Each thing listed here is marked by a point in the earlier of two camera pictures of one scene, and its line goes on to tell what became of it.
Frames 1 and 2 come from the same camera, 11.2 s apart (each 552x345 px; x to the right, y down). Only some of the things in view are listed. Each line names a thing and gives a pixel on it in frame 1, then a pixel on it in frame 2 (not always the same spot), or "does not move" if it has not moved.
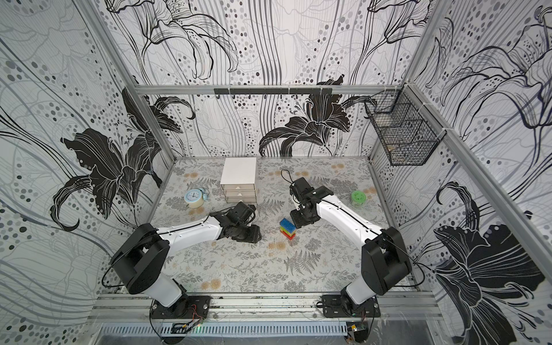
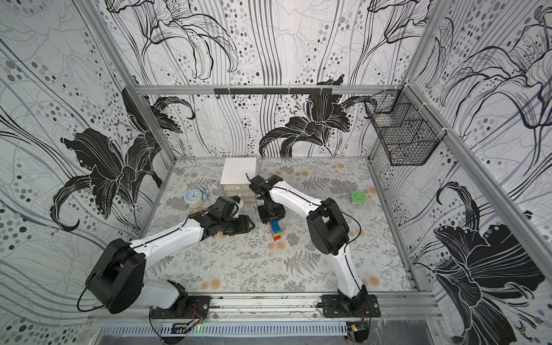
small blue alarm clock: [195, 198] does not move
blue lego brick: [287, 225] → [275, 226]
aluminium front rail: [415, 306] does not move
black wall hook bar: [272, 90] does not move
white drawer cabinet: [238, 179] does not move
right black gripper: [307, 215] → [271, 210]
